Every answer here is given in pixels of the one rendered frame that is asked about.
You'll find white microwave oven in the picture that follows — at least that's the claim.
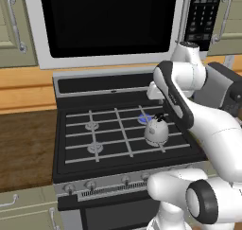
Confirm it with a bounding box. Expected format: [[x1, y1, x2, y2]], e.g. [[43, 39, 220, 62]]
[[22, 0, 225, 71]]

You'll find white kettle with black handle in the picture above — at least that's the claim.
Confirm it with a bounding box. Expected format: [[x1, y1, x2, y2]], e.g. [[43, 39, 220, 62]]
[[144, 112, 170, 148]]

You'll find silver drawer handle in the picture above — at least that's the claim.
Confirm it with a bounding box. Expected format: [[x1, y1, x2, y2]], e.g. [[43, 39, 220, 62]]
[[0, 193, 20, 209]]

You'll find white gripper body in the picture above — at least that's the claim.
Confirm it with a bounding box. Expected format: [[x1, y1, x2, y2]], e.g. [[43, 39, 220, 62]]
[[147, 80, 165, 101]]

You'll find black and grey countertop appliance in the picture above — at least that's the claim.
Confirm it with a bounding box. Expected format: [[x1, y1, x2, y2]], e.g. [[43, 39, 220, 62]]
[[192, 61, 242, 120]]

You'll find green drawer front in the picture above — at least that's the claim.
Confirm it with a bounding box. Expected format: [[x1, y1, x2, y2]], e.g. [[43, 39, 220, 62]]
[[0, 185, 59, 214]]

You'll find grey microwave door handle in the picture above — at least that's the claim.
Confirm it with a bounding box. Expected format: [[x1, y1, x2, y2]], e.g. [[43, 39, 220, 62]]
[[175, 0, 192, 46]]

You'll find silver cupboard handle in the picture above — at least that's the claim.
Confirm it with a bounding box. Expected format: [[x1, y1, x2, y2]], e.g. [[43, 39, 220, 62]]
[[210, 0, 233, 45], [5, 0, 28, 54], [47, 206, 59, 230]]

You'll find black oven door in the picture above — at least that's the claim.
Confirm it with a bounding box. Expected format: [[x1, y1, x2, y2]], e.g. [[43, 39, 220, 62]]
[[57, 190, 164, 230]]

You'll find green cupboard door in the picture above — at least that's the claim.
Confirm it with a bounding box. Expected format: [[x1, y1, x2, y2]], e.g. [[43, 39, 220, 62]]
[[0, 204, 63, 230], [206, 0, 242, 58], [0, 0, 40, 69]]

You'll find microwave door with black window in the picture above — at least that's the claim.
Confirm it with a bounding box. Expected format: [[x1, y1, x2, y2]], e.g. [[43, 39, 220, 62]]
[[22, 0, 187, 71]]

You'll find steel stove knob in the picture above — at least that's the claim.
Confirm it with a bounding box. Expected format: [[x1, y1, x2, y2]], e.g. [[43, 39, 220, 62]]
[[121, 174, 132, 186], [140, 171, 151, 183], [85, 180, 98, 192], [63, 183, 76, 195]]

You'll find black and steel stove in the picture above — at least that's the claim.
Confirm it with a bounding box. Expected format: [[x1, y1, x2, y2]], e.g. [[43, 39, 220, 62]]
[[51, 66, 216, 230]]

